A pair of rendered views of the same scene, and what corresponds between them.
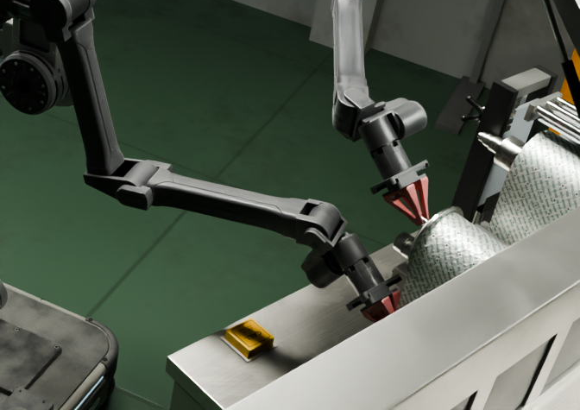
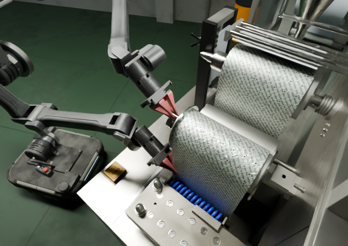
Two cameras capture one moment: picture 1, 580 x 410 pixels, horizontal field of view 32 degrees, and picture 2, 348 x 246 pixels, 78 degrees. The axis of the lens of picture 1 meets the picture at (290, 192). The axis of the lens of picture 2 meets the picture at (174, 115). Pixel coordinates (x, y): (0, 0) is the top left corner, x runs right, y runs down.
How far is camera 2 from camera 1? 1.21 m
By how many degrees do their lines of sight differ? 15
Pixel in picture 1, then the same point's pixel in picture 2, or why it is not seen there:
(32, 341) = (71, 150)
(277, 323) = (129, 157)
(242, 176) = not seen: hidden behind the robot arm
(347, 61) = (116, 29)
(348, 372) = not seen: outside the picture
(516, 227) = (229, 102)
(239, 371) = (111, 192)
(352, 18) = (120, 2)
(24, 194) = (75, 91)
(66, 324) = (83, 140)
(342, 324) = not seen: hidden behind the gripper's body
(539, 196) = (240, 86)
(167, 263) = (121, 104)
